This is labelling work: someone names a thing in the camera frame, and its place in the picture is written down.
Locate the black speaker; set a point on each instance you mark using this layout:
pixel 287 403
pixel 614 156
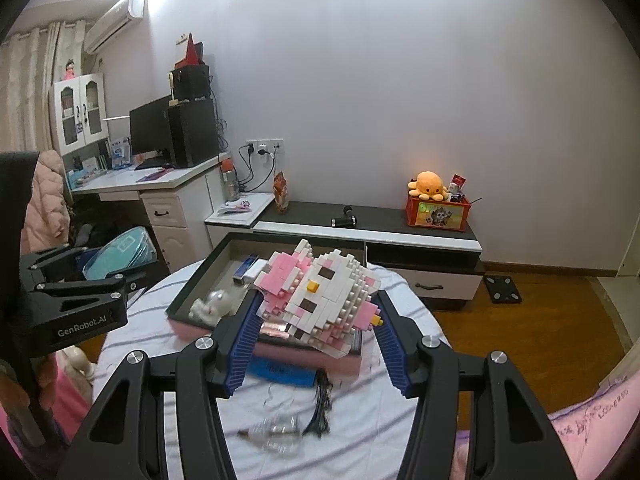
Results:
pixel 192 82

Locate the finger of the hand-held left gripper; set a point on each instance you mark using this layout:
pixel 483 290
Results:
pixel 80 287
pixel 55 260

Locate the small pink doll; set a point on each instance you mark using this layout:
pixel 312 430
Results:
pixel 70 70

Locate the black floor scale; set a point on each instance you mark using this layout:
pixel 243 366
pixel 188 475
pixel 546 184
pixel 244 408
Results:
pixel 502 289

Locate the white desk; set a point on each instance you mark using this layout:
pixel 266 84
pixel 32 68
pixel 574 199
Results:
pixel 170 210

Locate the pink padded jacket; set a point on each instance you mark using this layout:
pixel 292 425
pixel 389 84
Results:
pixel 47 200

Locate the blue white desk box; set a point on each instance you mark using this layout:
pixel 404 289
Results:
pixel 121 152

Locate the black handheld device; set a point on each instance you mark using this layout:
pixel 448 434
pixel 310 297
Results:
pixel 344 219

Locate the red storage crate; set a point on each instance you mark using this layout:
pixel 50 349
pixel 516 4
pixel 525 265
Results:
pixel 440 215

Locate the orange snack bag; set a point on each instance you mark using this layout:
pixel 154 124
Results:
pixel 281 192

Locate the blue white small box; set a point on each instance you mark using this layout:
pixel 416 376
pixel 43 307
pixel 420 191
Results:
pixel 250 269

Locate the clear plastic bag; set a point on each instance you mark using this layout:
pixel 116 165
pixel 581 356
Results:
pixel 272 432

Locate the red triangular flag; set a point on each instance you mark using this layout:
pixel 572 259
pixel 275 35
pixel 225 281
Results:
pixel 191 52

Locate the wall power outlet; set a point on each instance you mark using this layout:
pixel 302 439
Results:
pixel 265 147

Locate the low white side cabinet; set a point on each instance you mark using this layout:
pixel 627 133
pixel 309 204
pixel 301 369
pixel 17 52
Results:
pixel 235 220

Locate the pink quilt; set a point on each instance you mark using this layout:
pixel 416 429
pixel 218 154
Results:
pixel 590 435

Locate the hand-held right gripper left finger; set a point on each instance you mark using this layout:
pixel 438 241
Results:
pixel 240 355

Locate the black keyboard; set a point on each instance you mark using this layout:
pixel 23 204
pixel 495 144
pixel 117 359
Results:
pixel 150 163

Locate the pink white block cat figure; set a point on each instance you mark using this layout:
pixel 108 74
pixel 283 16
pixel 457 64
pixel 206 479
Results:
pixel 320 295

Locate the black monitor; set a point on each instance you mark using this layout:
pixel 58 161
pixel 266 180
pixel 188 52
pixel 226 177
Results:
pixel 150 127

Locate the white astronaut figurine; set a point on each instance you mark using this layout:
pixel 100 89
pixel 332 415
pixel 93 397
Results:
pixel 212 305

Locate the dark top TV cabinet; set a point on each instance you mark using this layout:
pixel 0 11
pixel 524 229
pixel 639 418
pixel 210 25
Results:
pixel 390 240

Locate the teal face mask pack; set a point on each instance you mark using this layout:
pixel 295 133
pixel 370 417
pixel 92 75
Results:
pixel 122 255

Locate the red white small packet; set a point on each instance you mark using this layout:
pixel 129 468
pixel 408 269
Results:
pixel 457 181

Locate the bottle with orange cap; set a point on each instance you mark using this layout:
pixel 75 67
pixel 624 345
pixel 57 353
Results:
pixel 230 180

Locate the orange octopus plush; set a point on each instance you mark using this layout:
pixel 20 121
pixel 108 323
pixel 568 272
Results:
pixel 429 185

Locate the blue flat packet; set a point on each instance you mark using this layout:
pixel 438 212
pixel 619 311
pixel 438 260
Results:
pixel 282 372

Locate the black computer tower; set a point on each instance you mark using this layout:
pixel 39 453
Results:
pixel 195 132

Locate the white hutch cabinet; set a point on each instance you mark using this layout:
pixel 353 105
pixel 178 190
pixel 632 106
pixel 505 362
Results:
pixel 77 112

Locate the pink box with dark rim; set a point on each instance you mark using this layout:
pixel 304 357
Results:
pixel 225 265

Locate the white air conditioner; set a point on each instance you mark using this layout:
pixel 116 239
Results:
pixel 112 22

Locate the beige curtain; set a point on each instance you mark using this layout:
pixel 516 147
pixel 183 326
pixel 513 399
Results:
pixel 25 90

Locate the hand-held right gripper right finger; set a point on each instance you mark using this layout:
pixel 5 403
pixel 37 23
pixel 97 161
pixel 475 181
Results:
pixel 397 360

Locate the white striped quilt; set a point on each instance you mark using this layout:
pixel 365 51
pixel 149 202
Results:
pixel 350 410

